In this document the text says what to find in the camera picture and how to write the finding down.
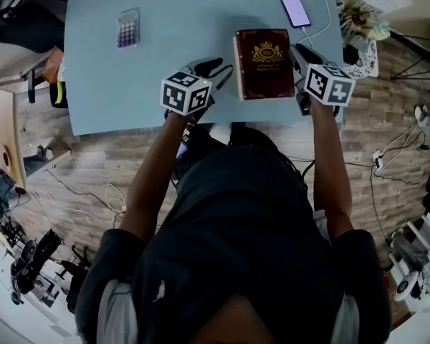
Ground person's black shirt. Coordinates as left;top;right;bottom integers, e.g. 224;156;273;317
75;145;393;344

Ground white power strip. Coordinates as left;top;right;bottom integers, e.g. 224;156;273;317
371;149;386;173

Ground orange bag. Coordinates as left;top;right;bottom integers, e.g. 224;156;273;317
42;46;65;84

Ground black waist device with screen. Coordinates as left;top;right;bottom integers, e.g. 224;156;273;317
174;133;191;161

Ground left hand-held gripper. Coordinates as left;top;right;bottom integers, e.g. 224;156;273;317
160;57;235;122

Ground person's left forearm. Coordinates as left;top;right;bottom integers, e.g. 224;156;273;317
119;110;199;244

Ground black white patterned bag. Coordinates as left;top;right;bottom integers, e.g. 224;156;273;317
343;39;380;80

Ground wooden desk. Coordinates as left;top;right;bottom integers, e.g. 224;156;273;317
0;85;27;190

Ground maroon book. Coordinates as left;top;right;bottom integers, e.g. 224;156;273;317
233;28;296;101

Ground black chair with backpack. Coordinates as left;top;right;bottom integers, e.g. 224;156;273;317
9;229;62;306

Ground black wire stand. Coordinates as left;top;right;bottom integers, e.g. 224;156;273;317
389;29;430;93

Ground person's right forearm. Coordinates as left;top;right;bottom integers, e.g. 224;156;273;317
309;102;356;244

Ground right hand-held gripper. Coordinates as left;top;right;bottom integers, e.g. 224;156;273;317
289;43;356;118

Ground person's legs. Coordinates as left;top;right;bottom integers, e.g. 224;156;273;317
186;121;304;168

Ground flower bouquet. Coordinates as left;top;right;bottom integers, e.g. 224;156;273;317
335;0;392;45

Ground smartphone with lit screen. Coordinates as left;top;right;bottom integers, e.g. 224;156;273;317
277;0;312;29

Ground white charging cable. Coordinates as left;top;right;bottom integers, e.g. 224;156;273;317
300;0;333;52

